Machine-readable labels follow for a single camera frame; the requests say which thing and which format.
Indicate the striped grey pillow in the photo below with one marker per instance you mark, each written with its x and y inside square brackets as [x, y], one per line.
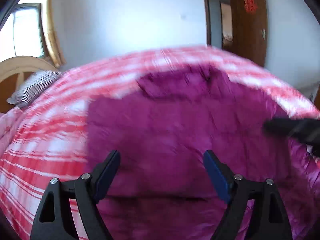
[33, 87]

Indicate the yellow curtain right side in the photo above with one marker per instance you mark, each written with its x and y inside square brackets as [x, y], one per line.
[50, 34]

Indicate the red white plaid bedsheet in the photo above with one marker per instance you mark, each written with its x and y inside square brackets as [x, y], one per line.
[51, 140]

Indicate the magenta quilted down jacket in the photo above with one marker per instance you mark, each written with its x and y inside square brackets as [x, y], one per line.
[161, 189]

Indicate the window with metal frame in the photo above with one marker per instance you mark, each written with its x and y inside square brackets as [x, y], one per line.
[22, 33]

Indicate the red double happiness sticker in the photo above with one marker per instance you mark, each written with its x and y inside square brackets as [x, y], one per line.
[250, 6]

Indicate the pink floral folded quilt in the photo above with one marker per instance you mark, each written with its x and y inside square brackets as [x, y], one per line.
[9, 123]

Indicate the beige wooden headboard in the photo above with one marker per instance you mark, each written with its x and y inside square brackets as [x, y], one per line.
[14, 71]

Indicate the brown wooden door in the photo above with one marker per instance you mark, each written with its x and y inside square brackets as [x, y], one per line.
[247, 39]

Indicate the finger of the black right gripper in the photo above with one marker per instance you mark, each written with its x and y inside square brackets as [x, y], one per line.
[305, 130]

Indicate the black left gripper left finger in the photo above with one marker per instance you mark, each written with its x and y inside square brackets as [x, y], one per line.
[54, 220]

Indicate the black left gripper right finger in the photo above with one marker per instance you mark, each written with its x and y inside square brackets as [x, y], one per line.
[269, 219]

